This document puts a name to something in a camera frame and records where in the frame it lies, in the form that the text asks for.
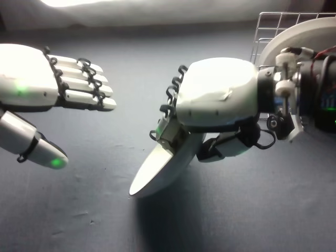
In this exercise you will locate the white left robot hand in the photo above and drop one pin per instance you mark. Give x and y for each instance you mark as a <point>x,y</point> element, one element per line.
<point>26,78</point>

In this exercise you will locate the white cloth backdrop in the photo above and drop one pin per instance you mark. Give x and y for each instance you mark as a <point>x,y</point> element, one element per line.
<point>131,10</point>

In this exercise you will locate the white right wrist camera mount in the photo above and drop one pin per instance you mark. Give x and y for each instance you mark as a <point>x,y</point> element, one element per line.
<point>284,88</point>

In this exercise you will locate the white plate with leaf print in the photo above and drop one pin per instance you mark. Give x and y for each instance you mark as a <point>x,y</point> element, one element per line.
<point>302,34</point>
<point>162,173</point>

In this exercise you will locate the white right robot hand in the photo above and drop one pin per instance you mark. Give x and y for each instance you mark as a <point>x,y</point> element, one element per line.
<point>218,89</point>

